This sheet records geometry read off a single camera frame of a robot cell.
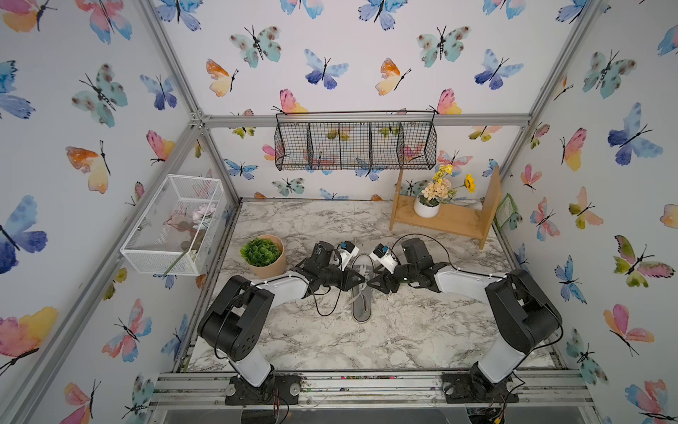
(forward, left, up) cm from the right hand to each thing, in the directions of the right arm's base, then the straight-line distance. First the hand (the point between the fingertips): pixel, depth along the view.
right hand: (375, 273), depth 89 cm
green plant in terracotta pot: (+2, +36, +4) cm, 37 cm away
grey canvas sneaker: (-6, +4, -2) cm, 8 cm away
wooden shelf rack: (+26, -31, 0) cm, 41 cm away
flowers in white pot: (+27, -19, +7) cm, 34 cm away
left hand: (-2, +3, +1) cm, 4 cm away
